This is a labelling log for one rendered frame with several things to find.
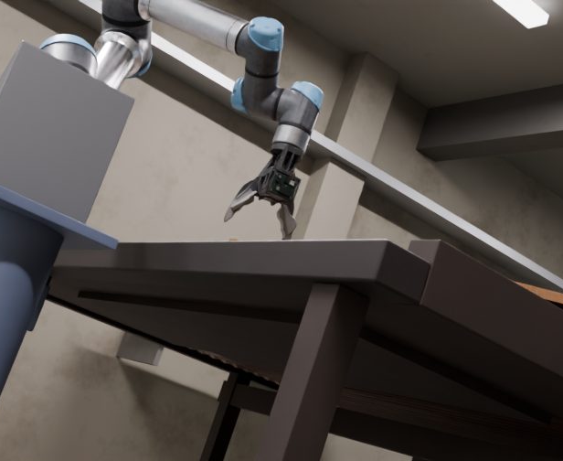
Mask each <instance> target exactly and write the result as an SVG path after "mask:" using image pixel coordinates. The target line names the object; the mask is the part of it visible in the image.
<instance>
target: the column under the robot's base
mask: <svg viewBox="0 0 563 461"><path fill-rule="evenodd" d="M118 242H119V240H118V239H116V238H113V237H112V236H110V235H108V234H106V233H103V232H101V231H99V230H96V229H93V228H92V227H90V226H88V225H86V224H83V223H81V222H79V221H77V220H74V219H72V218H70V217H68V216H66V215H63V214H61V213H59V212H57V211H55V210H53V209H50V208H48V207H46V206H43V205H41V204H39V203H37V202H35V201H33V200H31V199H29V198H26V197H24V196H21V195H19V194H17V193H15V192H14V191H11V190H9V189H7V188H4V187H1V186H0V396H1V393H2V391H3V388H4V387H5V383H6V380H7V378H8V375H9V373H10V370H11V369H12V367H13V364H14V362H15V359H16V355H17V353H18V351H19V349H20V346H21V344H22V342H23V339H24V337H25V334H26V332H27V329H28V326H29V324H30V321H31V319H32V316H33V315H34V313H35V310H36V308H37V304H38V301H39V299H40V296H41V295H42V292H43V290H44V287H45V285H46V283H47V280H48V277H49V275H50V272H51V270H52V267H53V265H54V262H55V261H56V258H57V256H58V252H59V250H115V249H116V247H117V244H118Z"/></svg>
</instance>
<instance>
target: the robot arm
mask: <svg viewBox="0 0 563 461"><path fill-rule="evenodd" d="M101 13H102V15H101V20H102V31H101V35H100V36H99V37H98V39H97V40H96V42H95V45H94V48H92V46H91V45H90V44H89V43H88V42H87V41H85V40H84V39H83V38H80V37H77V36H74V35H69V34H61V35H56V36H53V37H51V38H48V39H47V40H45V41H44V42H43V43H42V44H41V46H40V47H39V48H40V49H42V50H44V51H46V52H47V53H49V54H51V55H52V56H54V57H56V58H58V59H61V60H63V61H65V62H67V63H68V64H69V65H71V66H73V67H75V68H77V69H79V70H82V71H84V72H86V73H87V74H89V75H91V76H92V77H94V78H96V79H98V80H101V81H103V82H104V83H106V84H108V85H110V86H112V87H113V88H115V89H117V90H119V89H120V88H121V86H122V84H123V82H124V81H125V79H132V78H136V76H137V75H139V76H141V75H142V74H144V73H145V72H146V71H147V70H148V69H149V67H150V63H151V58H152V48H151V45H152V20H153V19H156V20H158V21H160V22H163V23H165V24H167V25H168V26H171V27H174V28H177V29H179V30H181V31H183V32H186V33H187V34H189V35H192V36H194V37H196V38H200V39H202V40H204V41H206V42H208V43H210V44H212V45H215V46H217V47H219V48H223V49H225V50H226V51H229V52H231V53H233V54H236V55H238V56H240V57H242V58H244V59H246V64H245V73H244V78H242V77H241V78H238V79H237V81H236V82H235V84H234V87H233V92H232V94H231V105H232V107H233V108H234V109H235V110H237V111H240V112H244V113H246V114H248V115H255V116H259V117H261V118H265V119H269V120H272V121H275V122H279V125H278V127H277V130H276V133H275V135H274V137H273V140H272V147H271V153H272V154H273V157H272V158H271V159H270V161H269V162H268V163H267V165H266V166H265V167H264V168H263V169H262V170H261V172H260V173H259V175H258V176H257V177H255V178H254V179H253V180H251V181H249V182H247V183H246V184H245V185H243V186H242V187H241V189H240V190H239V192H238V194H237V195H236V197H235V198H234V199H233V201H232V202H231V204H230V206H229V207H228V210H227V212H226V215H225V218H224V221H225V222H226V221H228V220H230V219H231V218H232V217H233V216H234V214H235V213H236V212H237V211H240V210H241V208H242V207H243V206H244V205H249V204H250V203H252V202H253V201H254V196H256V197H258V198H259V200H262V199H264V200H267V201H269V202H270V203H271V205H272V206H274V205H275V204H277V203H280V204H281V207H280V209H279V210H278V211H277V212H276V215H277V219H278V220H279V221H280V223H281V233H282V239H281V240H282V241H288V240H291V239H292V232H293V231H294V229H295V228H296V226H297V223H296V219H295V218H294V217H293V216H292V215H293V212H294V200H295V197H296V194H297V191H298V188H299V186H300V183H301V179H300V178H298V177H296V176H295V171H294V169H295V167H296V164H297V163H300V162H302V159H303V155H304V153H305V151H306V148H309V147H310V145H309V144H308V142H309V140H310V138H311V135H312V132H313V128H314V125H315V122H316V120H317V117H318V114H319V113H320V108H321V105H322V102H323V98H324V94H323V92H322V91H321V90H320V89H319V88H318V87H317V86H315V85H313V84H312V83H309V82H305V81H303V82H301V81H297V82H295V83H294V84H293V86H292V87H291V89H290V90H288V89H284V88H282V87H278V80H279V73H280V65H281V57H282V48H283V26H282V24H281V23H280V22H279V21H277V20H276V19H273V18H267V17H257V18H254V19H252V20H251V21H250V22H249V21H246V20H244V19H242V18H239V17H237V16H233V15H232V14H229V13H227V12H224V11H222V10H220V9H217V8H215V7H213V6H211V5H207V4H205V3H202V2H200V1H198V0H102V4H101ZM293 172H294V173H293ZM295 189H296V190H295ZM294 192H295V193H294Z"/></svg>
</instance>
